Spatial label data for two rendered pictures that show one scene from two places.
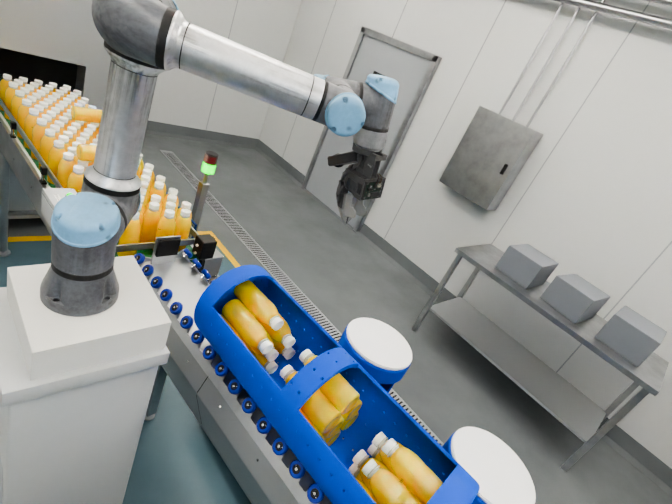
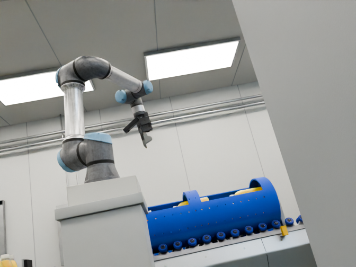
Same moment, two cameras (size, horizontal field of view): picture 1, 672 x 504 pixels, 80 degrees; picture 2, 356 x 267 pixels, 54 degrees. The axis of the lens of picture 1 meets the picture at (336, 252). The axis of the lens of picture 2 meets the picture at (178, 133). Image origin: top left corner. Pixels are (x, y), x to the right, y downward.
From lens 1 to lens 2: 169 cm
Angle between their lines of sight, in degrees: 61
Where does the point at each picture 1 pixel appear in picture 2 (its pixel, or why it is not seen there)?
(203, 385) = not seen: outside the picture
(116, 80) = (76, 93)
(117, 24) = (97, 62)
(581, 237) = not seen: hidden behind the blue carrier
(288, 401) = (195, 203)
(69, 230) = (105, 135)
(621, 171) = (149, 190)
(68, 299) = (114, 172)
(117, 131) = (80, 113)
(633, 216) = not seen: hidden behind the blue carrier
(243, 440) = (191, 260)
